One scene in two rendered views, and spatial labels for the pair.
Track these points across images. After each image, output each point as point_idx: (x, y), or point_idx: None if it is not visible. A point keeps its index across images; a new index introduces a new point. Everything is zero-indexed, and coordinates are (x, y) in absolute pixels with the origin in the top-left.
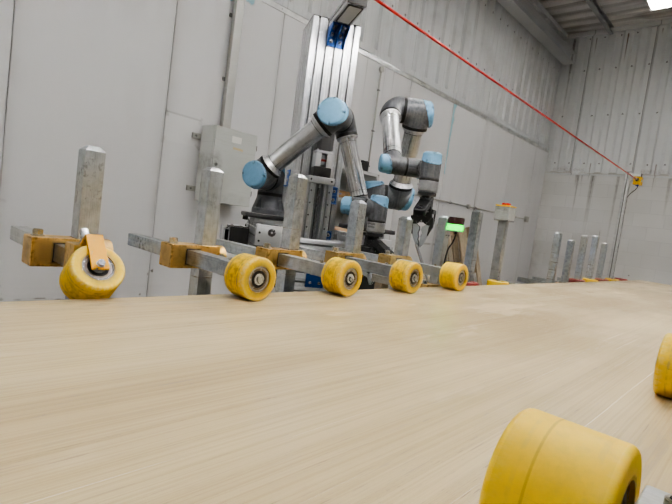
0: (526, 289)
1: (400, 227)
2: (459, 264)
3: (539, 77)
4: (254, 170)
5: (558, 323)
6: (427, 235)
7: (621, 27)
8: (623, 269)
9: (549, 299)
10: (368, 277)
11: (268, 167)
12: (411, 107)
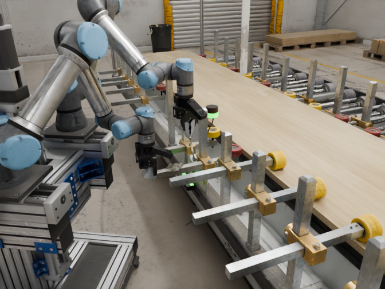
0: (237, 129)
1: (227, 142)
2: (282, 152)
3: None
4: (25, 148)
5: (366, 168)
6: (195, 127)
7: None
8: (32, 24)
9: (275, 137)
10: (154, 178)
11: (39, 135)
12: (109, 2)
